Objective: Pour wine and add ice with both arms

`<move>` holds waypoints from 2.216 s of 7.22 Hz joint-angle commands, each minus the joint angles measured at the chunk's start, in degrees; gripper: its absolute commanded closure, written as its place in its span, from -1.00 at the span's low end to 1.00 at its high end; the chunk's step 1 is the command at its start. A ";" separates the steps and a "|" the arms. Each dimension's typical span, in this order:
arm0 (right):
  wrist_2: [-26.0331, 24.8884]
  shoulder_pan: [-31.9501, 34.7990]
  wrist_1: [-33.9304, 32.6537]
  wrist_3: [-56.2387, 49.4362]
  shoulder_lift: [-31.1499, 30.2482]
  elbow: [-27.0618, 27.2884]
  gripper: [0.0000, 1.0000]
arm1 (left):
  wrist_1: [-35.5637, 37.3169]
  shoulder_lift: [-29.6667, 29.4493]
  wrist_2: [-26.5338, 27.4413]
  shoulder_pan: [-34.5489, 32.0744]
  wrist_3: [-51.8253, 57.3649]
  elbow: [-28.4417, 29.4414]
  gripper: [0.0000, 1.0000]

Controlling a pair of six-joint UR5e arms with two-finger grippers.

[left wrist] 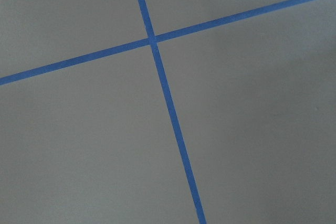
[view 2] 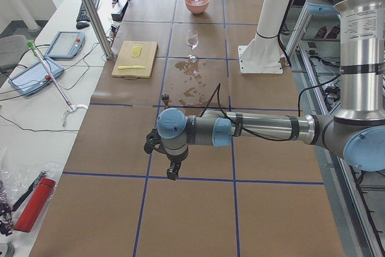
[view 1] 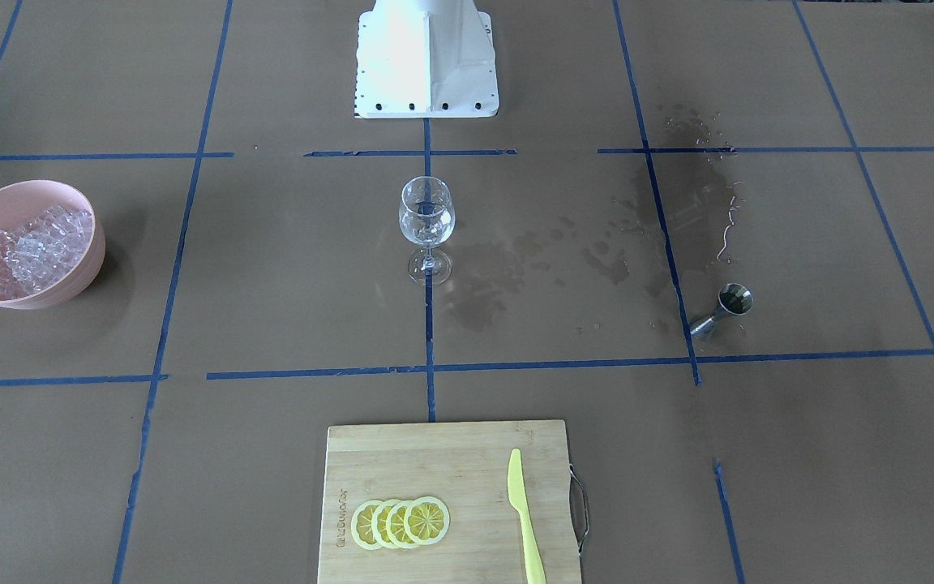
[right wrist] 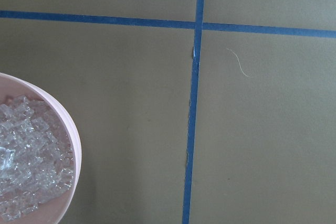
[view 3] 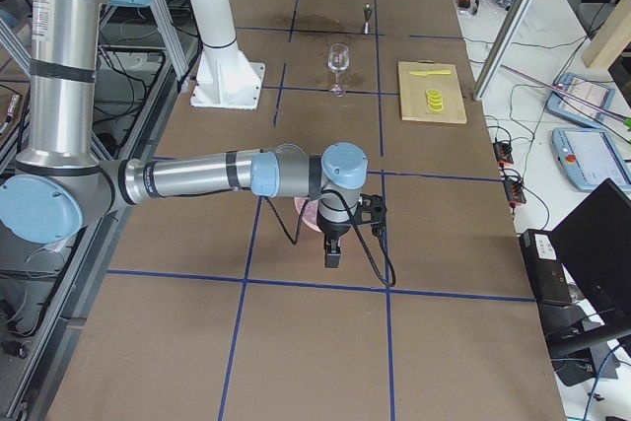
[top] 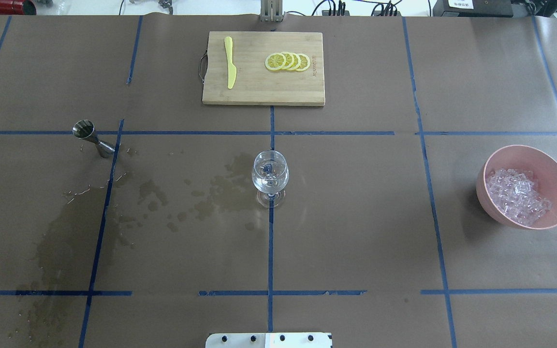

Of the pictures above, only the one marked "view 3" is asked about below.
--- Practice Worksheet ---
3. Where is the clear wine glass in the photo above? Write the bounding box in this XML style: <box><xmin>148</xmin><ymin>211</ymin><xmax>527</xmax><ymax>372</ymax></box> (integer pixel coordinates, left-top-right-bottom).
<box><xmin>327</xmin><ymin>43</ymin><xmax>350</xmax><ymax>97</ymax></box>

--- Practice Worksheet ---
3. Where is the steel jigger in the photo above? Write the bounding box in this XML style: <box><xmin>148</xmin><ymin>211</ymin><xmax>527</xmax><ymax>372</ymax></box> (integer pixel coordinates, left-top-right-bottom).
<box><xmin>362</xmin><ymin>4</ymin><xmax>373</xmax><ymax>35</ymax></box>

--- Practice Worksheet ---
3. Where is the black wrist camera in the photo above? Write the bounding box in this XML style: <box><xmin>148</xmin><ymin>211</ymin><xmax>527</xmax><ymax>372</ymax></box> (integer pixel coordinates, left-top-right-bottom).
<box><xmin>356</xmin><ymin>193</ymin><xmax>387</xmax><ymax>235</ymax></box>

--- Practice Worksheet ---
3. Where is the white camera pillar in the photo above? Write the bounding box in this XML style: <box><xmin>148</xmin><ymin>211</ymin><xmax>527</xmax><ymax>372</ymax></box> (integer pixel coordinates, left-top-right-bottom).
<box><xmin>190</xmin><ymin>0</ymin><xmax>265</xmax><ymax>110</ymax></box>

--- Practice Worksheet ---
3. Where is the black box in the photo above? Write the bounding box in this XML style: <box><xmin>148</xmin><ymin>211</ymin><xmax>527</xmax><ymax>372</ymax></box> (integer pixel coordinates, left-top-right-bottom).
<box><xmin>519</xmin><ymin>229</ymin><xmax>572</xmax><ymax>308</ymax></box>

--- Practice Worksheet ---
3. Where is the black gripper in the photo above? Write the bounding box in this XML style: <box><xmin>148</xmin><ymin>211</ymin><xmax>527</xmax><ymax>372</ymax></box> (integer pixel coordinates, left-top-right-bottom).
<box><xmin>320</xmin><ymin>217</ymin><xmax>351</xmax><ymax>268</ymax></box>

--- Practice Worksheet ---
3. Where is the pink bowl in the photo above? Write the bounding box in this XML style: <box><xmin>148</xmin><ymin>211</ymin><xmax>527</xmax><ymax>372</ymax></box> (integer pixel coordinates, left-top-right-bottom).
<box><xmin>294</xmin><ymin>197</ymin><xmax>320</xmax><ymax>233</ymax></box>

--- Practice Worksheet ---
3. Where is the black monitor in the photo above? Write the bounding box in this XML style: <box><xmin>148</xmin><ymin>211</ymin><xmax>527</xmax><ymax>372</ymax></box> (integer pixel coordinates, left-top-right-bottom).
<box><xmin>549</xmin><ymin>178</ymin><xmax>630</xmax><ymax>316</ymax></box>

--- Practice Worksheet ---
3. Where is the blue teach pendant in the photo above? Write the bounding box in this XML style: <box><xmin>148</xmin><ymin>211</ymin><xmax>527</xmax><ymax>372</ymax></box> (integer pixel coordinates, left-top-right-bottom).
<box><xmin>551</xmin><ymin>127</ymin><xmax>630</xmax><ymax>192</ymax></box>
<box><xmin>545</xmin><ymin>72</ymin><xmax>615</xmax><ymax>127</ymax></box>

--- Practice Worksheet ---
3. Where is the far blue teach pendant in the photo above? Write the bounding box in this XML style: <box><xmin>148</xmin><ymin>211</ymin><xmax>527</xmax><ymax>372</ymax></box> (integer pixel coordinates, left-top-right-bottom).
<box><xmin>545</xmin><ymin>72</ymin><xmax>615</xmax><ymax>127</ymax></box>

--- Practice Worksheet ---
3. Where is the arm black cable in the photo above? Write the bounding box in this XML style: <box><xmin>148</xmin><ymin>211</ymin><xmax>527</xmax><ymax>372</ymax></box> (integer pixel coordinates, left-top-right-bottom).
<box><xmin>263</xmin><ymin>188</ymin><xmax>398</xmax><ymax>288</ymax></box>

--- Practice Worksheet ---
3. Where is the aluminium frame post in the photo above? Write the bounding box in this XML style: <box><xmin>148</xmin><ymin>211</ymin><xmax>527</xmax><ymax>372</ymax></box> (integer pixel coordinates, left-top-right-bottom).
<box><xmin>472</xmin><ymin>0</ymin><xmax>532</xmax><ymax>101</ymax></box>

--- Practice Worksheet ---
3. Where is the near blue teach pendant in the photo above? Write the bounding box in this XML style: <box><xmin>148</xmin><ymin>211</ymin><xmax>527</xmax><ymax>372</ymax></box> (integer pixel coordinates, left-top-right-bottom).
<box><xmin>551</xmin><ymin>127</ymin><xmax>630</xmax><ymax>192</ymax></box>

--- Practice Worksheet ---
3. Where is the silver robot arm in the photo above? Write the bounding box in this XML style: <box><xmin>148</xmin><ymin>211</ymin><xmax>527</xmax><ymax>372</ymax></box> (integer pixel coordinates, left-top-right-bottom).
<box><xmin>1</xmin><ymin>0</ymin><xmax>368</xmax><ymax>268</ymax></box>

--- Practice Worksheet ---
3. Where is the wooden cutting board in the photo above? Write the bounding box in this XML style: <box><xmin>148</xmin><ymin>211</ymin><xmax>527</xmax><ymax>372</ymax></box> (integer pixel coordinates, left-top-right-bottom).
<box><xmin>397</xmin><ymin>61</ymin><xmax>467</xmax><ymax>125</ymax></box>

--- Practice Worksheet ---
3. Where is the yellow plastic knife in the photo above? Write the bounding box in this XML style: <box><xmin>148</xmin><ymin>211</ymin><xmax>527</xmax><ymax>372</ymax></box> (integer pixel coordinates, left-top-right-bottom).
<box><xmin>408</xmin><ymin>69</ymin><xmax>452</xmax><ymax>77</ymax></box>

